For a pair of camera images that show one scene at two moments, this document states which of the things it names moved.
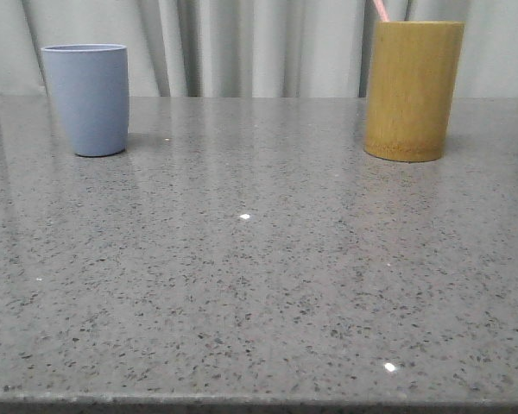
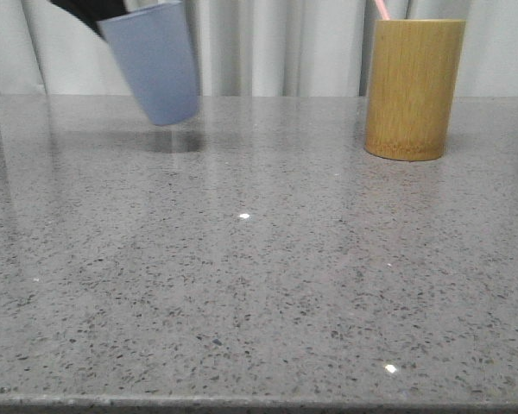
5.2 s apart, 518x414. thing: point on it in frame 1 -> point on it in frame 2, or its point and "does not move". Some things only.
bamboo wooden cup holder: x=412 y=83 does not move
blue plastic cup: x=91 y=82 -> x=154 y=47
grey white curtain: x=249 y=48 does not move
